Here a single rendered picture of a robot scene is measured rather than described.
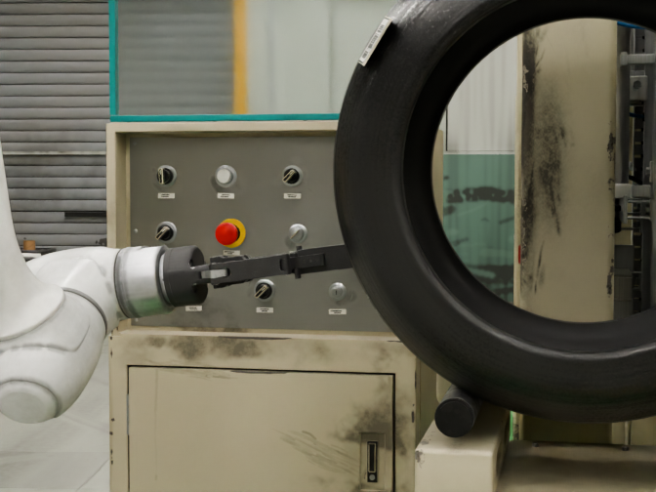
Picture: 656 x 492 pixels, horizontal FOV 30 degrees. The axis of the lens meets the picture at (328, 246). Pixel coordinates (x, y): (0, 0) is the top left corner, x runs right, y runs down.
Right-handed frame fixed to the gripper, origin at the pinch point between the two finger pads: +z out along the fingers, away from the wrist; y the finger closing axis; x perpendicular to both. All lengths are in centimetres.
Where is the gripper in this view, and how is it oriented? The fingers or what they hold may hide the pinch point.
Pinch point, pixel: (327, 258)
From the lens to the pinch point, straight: 150.3
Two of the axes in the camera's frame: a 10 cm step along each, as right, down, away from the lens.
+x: 1.3, 9.9, 0.2
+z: 9.7, -1.2, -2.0
